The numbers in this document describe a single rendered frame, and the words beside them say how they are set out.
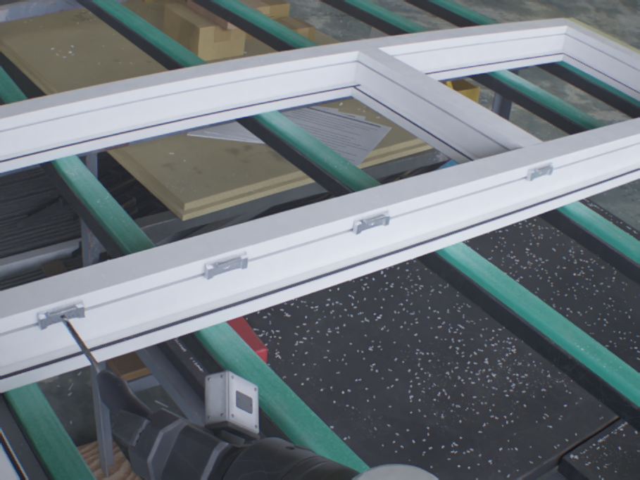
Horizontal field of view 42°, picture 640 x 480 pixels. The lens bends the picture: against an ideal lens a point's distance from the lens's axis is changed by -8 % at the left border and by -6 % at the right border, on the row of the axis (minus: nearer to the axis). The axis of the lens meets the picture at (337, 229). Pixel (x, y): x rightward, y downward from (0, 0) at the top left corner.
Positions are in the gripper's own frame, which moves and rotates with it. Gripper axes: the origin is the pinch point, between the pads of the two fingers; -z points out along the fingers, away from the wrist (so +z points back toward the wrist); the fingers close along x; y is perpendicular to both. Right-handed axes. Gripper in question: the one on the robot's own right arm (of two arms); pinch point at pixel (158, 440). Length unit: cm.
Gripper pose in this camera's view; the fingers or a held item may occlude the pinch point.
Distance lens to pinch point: 71.9
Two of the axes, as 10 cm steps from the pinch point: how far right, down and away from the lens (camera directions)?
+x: -4.8, -4.3, -7.6
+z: 7.8, 1.9, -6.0
